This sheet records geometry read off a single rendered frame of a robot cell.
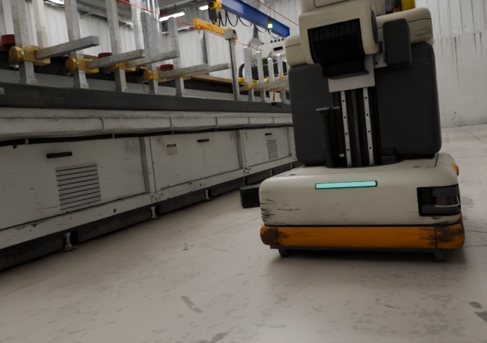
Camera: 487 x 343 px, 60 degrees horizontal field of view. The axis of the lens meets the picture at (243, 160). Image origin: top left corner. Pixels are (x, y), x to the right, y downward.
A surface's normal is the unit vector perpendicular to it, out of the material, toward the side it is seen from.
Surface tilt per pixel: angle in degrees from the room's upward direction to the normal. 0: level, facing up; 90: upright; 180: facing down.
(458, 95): 90
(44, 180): 90
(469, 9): 90
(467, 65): 90
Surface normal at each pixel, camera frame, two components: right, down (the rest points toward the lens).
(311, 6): -0.41, 0.23
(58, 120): 0.90, -0.07
